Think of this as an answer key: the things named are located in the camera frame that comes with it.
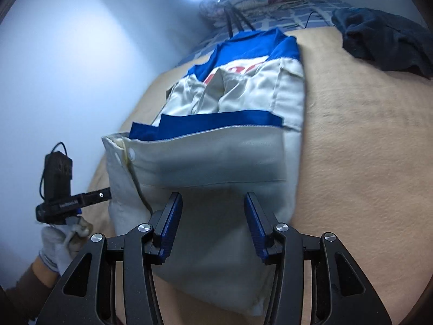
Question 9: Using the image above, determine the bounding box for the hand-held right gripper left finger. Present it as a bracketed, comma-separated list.
[35, 191, 183, 325]

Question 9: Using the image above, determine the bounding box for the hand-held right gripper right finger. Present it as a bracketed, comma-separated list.
[244, 191, 393, 325]

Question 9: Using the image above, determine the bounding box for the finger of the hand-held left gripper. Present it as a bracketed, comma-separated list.
[79, 188, 112, 208]

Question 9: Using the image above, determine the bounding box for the white and blue jacket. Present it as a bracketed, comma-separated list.
[101, 28, 307, 317]

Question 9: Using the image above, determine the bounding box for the person's left forearm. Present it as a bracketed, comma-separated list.
[10, 261, 61, 312]

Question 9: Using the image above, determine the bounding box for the person's left hand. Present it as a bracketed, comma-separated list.
[39, 215, 93, 275]

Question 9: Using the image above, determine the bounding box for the tan blanket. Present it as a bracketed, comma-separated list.
[87, 27, 433, 325]

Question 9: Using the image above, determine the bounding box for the black light stand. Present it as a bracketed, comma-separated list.
[223, 0, 258, 38]

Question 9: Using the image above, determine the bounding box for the blue checked bedsheet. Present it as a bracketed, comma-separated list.
[176, 0, 359, 68]

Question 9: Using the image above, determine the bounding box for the dark cloth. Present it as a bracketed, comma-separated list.
[332, 7, 433, 79]

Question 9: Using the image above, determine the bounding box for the thin black cable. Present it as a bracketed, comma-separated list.
[294, 10, 315, 29]

